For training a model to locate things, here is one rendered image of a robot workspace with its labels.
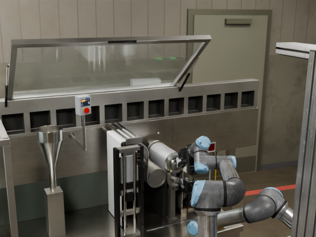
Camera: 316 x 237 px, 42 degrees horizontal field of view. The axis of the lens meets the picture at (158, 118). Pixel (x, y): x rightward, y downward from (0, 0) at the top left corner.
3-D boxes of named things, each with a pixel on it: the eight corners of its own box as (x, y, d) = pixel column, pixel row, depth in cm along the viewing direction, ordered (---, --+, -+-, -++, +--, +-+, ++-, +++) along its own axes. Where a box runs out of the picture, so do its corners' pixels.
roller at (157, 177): (148, 189, 246) (148, 170, 243) (132, 174, 268) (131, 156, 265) (166, 185, 251) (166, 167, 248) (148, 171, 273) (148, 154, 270)
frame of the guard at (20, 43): (8, 52, 186) (6, 39, 189) (4, 109, 232) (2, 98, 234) (217, 44, 235) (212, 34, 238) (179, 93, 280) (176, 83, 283)
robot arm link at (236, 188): (253, 187, 174) (234, 150, 221) (227, 186, 174) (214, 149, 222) (251, 212, 177) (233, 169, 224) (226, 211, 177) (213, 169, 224)
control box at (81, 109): (82, 116, 215) (81, 98, 213) (75, 114, 220) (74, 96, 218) (93, 114, 220) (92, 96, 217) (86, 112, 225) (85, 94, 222)
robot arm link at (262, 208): (273, 224, 195) (190, 240, 222) (279, 214, 205) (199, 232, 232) (263, 201, 195) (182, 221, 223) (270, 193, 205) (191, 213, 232)
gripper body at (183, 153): (187, 151, 246) (196, 143, 236) (192, 164, 242) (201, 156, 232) (176, 152, 242) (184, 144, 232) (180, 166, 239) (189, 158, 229)
